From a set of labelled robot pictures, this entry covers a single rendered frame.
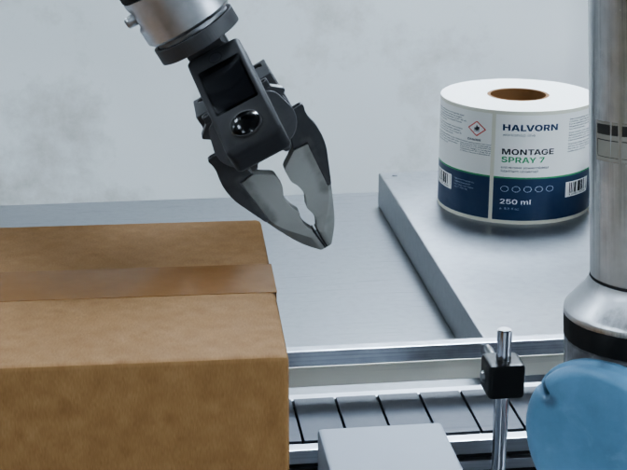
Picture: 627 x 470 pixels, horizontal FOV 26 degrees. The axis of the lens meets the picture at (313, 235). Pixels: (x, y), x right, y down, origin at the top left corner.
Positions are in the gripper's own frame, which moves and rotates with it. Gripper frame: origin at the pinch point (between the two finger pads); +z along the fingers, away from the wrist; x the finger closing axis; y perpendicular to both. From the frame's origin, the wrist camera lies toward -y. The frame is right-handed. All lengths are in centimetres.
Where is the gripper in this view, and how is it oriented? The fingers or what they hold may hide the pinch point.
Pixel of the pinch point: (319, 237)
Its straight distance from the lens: 112.8
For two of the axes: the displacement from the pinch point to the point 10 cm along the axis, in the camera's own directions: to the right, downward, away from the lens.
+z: 5.0, 8.0, 3.3
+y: -1.3, -3.1, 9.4
